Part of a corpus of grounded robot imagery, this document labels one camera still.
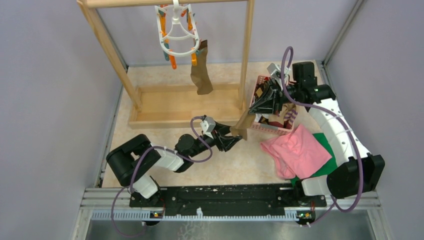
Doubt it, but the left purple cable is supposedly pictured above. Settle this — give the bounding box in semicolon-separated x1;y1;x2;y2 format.
110;115;214;239

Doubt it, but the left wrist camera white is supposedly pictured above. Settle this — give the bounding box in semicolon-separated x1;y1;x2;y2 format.
200;115;216;138

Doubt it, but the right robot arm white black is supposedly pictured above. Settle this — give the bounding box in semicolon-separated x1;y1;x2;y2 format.
249;61;385;206

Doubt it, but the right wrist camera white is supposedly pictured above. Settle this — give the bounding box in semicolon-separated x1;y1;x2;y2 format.
267;63;286;82

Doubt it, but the pink cloth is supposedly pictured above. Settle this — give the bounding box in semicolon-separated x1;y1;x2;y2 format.
260;124;312;180

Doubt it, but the pink plastic basket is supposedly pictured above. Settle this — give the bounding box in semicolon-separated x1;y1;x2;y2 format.
250;75;296;136

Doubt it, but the wooden clothes rack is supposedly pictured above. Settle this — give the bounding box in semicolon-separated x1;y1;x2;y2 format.
77;0;255;129

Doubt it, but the green cloth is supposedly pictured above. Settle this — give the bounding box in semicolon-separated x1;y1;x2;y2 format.
290;132;337;186

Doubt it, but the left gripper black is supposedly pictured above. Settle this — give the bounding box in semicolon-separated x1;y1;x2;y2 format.
188;120;243;158

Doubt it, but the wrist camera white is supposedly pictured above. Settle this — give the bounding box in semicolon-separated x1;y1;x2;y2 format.
200;115;216;138
267;63;286;82

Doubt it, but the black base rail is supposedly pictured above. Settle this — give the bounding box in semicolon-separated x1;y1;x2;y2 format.
129;183;327;224

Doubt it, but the white round clip hanger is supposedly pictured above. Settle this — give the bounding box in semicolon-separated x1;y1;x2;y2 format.
154;0;201;70

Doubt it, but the purple striped tan sock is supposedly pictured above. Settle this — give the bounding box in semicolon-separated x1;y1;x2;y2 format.
281;103;298;129

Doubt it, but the brown sock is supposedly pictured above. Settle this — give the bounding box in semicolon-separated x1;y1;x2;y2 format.
190;40;214;95
229;109;256;141

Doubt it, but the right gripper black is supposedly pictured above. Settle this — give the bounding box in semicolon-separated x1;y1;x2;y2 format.
247;79;300;116

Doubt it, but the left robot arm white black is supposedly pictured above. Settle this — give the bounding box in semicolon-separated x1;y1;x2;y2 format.
106;120;243;207

